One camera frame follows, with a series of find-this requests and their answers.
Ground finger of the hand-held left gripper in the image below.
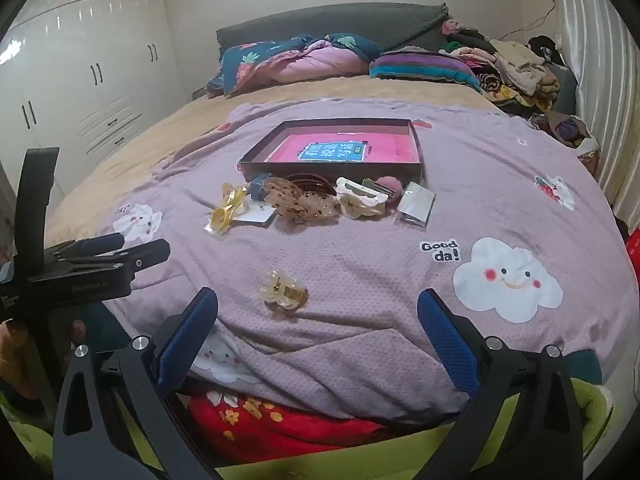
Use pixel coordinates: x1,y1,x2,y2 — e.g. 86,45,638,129
44,232,126,262
30,238,172,283

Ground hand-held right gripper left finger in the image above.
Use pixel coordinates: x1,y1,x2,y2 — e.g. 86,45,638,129
52,287,221,480

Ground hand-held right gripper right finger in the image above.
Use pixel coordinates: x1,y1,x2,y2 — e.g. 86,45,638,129
417,287,583,480

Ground yellow hair claw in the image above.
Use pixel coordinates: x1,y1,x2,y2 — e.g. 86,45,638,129
204,182,249,234

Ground pearl flower hair accessory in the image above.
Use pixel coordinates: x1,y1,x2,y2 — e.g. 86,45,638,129
260,270,308,311

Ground white earring card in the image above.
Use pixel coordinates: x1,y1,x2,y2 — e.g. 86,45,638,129
231,204,278,226

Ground small clear plastic packet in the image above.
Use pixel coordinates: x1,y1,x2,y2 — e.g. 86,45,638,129
395,182,435,227

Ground beige lace scrunchie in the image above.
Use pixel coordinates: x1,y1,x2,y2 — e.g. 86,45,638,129
262,177,341,228

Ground white hair claw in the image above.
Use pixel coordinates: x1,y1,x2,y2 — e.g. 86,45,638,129
335,176,388,220

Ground shallow cardboard box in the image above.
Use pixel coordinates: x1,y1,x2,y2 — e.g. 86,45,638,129
236,119,426,181

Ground person's left hand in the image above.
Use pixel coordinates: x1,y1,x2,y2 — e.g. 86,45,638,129
0,317,88,403

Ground purple printed blanket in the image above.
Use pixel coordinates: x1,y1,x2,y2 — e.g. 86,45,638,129
95,97,626,426

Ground red flowered cloth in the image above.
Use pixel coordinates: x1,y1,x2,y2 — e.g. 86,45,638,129
187,392,396,466

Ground white wardrobe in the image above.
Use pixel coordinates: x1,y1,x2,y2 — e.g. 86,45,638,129
0,0,173,196

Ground green cloth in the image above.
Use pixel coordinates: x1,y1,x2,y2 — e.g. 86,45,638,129
10,375,616,480

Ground dark brown hair clip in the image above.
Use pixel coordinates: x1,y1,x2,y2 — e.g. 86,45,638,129
285,173,337,196

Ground strawberry print quilt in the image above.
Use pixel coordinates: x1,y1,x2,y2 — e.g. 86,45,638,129
206,33,383,98

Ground striped pillow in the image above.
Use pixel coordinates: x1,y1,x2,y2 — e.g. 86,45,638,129
369,47,483,93

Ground pile of clothes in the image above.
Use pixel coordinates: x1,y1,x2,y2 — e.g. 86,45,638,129
440,20,601,161

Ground grey headboard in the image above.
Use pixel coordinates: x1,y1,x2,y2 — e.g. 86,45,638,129
216,2,451,66

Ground white curtain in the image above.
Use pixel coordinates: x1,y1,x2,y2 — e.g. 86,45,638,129
545,0,640,221

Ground wall cable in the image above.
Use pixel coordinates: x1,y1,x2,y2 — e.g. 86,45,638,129
500,2,558,41

